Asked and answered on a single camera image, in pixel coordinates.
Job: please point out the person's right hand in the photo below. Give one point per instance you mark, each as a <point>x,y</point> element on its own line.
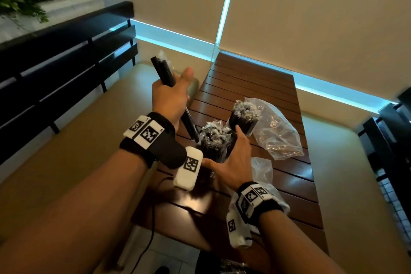
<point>237,167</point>

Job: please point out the person's left hand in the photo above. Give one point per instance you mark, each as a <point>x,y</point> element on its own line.
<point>170,100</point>

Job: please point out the transparent plastic cup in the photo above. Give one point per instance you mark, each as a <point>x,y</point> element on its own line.
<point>252,130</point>
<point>214,167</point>

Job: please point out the clear plastic zip bag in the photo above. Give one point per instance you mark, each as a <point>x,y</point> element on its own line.
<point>276,135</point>
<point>263,171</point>

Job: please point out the black straw bundle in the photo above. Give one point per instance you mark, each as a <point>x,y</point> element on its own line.
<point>165,73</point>

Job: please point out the person's right forearm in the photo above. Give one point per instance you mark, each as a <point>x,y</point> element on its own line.
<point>295,245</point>

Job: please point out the person's black shoe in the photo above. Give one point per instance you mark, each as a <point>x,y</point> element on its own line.
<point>162,270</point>

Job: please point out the black wristband with white markers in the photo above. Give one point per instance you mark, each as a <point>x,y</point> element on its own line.
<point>170,151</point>
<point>269,208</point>

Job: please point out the beige padded bench seat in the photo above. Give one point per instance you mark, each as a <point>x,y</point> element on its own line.
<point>353,193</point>
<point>90,142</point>

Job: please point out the crumpled clear wrapper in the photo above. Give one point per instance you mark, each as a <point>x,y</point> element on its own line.
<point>234,267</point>

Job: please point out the black slatted bench backrest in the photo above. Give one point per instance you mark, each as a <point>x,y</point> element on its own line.
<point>388,148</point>
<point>48,65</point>

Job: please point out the white planter ledge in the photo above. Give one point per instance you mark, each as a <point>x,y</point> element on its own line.
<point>74,5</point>

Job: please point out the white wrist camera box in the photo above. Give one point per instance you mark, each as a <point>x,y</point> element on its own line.
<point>186,179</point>
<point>239,238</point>

